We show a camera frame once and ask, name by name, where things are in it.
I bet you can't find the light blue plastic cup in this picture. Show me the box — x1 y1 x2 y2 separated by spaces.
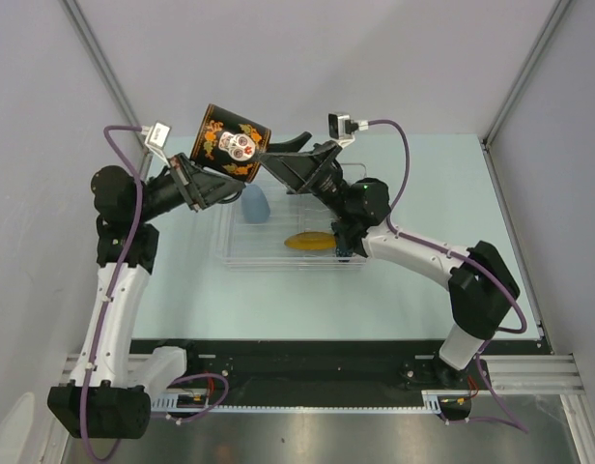
241 184 270 224

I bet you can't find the right aluminium frame post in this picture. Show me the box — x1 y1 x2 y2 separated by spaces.
482 0 576 147

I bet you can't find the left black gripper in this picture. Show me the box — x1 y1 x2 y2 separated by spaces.
132 152 243 223

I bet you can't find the aluminium frame post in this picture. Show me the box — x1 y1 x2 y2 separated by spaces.
482 0 576 147
58 0 140 126

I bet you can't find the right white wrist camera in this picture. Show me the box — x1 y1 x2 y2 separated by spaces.
327 113 369 149

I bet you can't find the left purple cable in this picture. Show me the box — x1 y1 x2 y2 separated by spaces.
82 124 229 460

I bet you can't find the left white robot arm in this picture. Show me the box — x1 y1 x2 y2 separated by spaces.
47 154 245 439

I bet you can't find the clear plastic dish rack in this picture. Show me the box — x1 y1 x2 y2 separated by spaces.
216 169 366 271

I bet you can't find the yellow brown round saucer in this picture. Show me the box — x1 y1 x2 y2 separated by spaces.
284 231 336 251

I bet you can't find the left aluminium frame post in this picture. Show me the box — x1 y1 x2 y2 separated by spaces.
58 0 140 126

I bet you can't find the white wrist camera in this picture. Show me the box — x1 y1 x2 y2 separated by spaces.
140 121 172 166
327 113 369 149

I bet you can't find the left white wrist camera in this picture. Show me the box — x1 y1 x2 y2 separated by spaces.
140 121 172 166

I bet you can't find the red interior dark mug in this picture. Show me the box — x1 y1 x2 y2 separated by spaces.
189 104 271 184

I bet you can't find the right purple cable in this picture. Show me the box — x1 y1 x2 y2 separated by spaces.
359 118 528 431

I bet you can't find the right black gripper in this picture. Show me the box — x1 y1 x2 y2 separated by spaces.
244 132 350 220

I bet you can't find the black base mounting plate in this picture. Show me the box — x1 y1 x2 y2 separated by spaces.
131 338 550 414

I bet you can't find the aluminium front rail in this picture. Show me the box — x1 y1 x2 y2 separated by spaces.
63 346 581 394

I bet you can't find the blue triangle patterned bowl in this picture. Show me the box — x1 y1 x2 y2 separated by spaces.
334 245 354 263

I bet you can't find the purple cable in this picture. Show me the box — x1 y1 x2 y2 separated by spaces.
359 118 528 431
82 124 229 460

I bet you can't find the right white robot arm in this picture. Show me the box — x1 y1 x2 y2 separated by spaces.
256 132 520 388

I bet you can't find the light blue cable duct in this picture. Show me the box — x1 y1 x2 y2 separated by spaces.
152 391 441 418

